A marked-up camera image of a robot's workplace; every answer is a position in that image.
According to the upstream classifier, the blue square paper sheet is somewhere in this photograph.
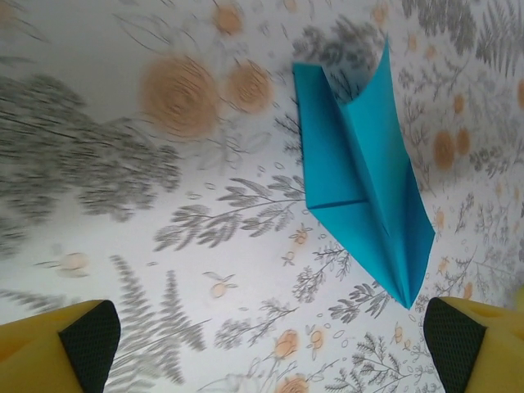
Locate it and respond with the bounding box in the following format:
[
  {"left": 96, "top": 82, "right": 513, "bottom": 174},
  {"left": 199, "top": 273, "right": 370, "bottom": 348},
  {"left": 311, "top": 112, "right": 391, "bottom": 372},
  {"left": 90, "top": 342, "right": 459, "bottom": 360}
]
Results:
[{"left": 291, "top": 32, "right": 436, "bottom": 310}]

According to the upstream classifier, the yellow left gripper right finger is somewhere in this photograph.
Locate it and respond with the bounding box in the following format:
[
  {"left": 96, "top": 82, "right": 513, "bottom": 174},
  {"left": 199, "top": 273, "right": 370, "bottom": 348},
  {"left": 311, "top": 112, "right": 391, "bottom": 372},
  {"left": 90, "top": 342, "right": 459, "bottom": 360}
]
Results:
[{"left": 425, "top": 286, "right": 524, "bottom": 393}]

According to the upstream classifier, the floral patterned table cover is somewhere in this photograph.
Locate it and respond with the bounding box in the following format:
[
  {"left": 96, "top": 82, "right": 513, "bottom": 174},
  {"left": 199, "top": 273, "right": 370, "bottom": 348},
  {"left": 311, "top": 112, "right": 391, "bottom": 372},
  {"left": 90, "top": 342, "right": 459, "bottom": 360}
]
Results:
[{"left": 0, "top": 0, "right": 524, "bottom": 393}]

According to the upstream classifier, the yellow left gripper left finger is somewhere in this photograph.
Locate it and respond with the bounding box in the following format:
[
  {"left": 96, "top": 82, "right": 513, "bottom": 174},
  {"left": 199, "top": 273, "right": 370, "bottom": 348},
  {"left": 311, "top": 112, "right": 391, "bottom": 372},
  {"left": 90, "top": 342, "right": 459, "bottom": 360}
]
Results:
[{"left": 0, "top": 299, "right": 122, "bottom": 393}]

